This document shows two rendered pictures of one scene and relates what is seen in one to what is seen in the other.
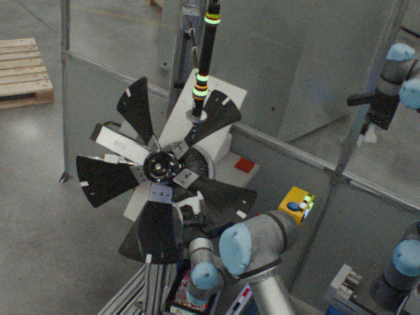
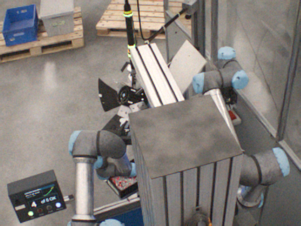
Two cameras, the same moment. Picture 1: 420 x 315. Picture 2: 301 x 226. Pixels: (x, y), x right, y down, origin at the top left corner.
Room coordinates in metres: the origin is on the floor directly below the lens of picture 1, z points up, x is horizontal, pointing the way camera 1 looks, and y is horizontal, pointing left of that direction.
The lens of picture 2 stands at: (0.19, -1.38, 2.87)
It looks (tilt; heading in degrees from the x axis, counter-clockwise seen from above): 42 degrees down; 49
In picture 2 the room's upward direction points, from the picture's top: 5 degrees counter-clockwise
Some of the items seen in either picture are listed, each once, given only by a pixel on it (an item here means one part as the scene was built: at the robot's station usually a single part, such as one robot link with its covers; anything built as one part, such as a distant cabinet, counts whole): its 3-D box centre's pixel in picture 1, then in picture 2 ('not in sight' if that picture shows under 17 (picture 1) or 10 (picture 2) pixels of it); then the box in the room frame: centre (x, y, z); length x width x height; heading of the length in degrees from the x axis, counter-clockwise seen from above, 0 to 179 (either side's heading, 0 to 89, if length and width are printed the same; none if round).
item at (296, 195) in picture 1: (294, 209); not in sight; (1.52, -0.39, 1.02); 0.16 x 0.10 x 0.11; 156
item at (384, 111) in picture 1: (382, 107); (226, 90); (1.41, -0.53, 1.62); 0.09 x 0.08 x 0.12; 66
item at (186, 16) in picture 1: (189, 18); (190, 5); (2.01, 0.19, 1.54); 0.10 x 0.07 x 0.09; 11
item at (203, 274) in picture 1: (203, 269); (99, 157); (1.00, -0.05, 1.18); 0.11 x 0.08 x 0.09; 13
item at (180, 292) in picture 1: (193, 292); (127, 179); (1.16, -0.04, 0.84); 0.19 x 0.14 x 0.05; 170
